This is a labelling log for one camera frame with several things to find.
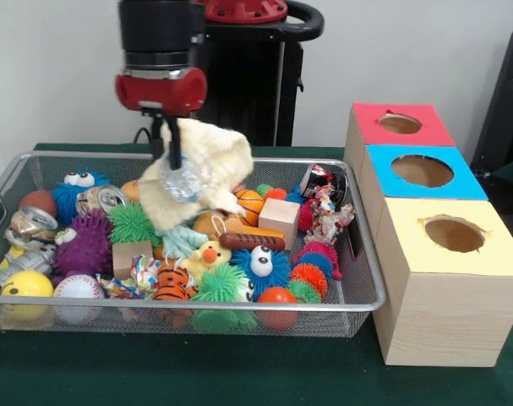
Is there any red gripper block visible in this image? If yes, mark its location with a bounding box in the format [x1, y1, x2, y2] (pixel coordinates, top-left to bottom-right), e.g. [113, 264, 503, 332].
[114, 67, 209, 171]

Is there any cream muslin cloth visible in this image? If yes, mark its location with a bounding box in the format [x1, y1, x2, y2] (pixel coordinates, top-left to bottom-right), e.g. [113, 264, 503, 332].
[137, 118, 255, 233]

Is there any blue spiky toy with eyes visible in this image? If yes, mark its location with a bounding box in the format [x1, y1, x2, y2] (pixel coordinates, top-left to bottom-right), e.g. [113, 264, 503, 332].
[52, 168, 112, 225]

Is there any orange striped tiger plush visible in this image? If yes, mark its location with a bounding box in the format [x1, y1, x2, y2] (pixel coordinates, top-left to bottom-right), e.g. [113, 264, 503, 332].
[153, 265, 200, 302]

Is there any shallow metal mesh bin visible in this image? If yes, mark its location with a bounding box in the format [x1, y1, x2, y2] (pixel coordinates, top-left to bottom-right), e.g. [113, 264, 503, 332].
[0, 151, 387, 337]

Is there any wooden box with three holes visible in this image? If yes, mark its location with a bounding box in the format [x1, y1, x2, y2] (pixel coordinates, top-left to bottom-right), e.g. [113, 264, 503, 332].
[343, 101, 513, 367]

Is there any toy hamburger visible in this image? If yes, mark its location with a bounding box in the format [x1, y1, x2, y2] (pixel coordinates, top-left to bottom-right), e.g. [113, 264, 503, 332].
[120, 180, 141, 203]

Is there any light teal muslin cloth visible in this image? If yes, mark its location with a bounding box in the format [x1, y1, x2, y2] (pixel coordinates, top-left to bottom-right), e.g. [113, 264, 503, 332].
[161, 223, 205, 260]

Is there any purple spiky toy with eyes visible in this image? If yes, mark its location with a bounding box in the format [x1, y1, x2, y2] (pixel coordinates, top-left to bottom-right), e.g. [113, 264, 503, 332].
[51, 209, 113, 287]

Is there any green spiky ball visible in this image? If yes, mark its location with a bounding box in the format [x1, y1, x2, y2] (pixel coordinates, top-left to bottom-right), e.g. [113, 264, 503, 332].
[191, 264, 257, 335]

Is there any white baseball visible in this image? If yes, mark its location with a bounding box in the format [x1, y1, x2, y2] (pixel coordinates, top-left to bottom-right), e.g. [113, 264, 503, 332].
[52, 274, 106, 325]

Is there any orange red ball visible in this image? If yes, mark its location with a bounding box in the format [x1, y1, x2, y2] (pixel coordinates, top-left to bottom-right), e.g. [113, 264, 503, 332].
[255, 286, 299, 331]

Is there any yellow smiley ball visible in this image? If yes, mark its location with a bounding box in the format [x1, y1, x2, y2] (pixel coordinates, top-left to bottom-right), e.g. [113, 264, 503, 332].
[0, 270, 54, 318]

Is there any black chair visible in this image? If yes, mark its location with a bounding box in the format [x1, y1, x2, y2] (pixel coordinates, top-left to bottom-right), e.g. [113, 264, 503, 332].
[470, 28, 513, 170]

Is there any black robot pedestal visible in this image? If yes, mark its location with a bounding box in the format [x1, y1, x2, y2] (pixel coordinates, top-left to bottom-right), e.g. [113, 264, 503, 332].
[196, 0, 325, 147]

